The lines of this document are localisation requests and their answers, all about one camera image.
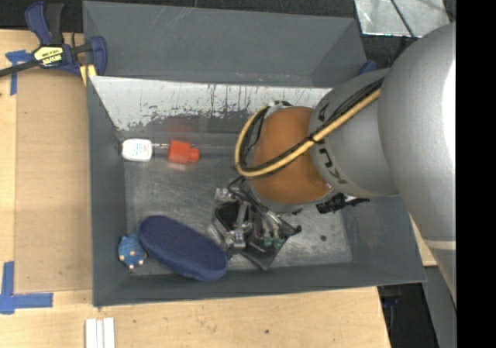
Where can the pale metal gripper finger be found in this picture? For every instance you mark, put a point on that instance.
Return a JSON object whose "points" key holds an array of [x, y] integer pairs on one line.
{"points": [[235, 238], [222, 193]]}

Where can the dark blue oval case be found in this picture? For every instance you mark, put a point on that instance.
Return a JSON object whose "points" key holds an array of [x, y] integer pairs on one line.
{"points": [[182, 247]]}

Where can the red plastic block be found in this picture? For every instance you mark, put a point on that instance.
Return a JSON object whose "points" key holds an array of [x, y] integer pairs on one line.
{"points": [[181, 152]]}

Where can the white small bottle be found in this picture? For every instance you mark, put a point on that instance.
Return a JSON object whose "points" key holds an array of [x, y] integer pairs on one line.
{"points": [[136, 150]]}

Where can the blue toy animal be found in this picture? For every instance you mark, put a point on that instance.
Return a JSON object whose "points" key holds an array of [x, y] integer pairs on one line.
{"points": [[129, 249]]}

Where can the grey metal bin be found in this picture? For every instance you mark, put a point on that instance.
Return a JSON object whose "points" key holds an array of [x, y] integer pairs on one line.
{"points": [[217, 48]]}

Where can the pale wood board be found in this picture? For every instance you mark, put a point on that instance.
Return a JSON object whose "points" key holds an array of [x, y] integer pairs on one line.
{"points": [[52, 183]]}

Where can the black cylinder on white bracket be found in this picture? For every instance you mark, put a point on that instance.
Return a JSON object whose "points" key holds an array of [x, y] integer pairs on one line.
{"points": [[330, 204]]}

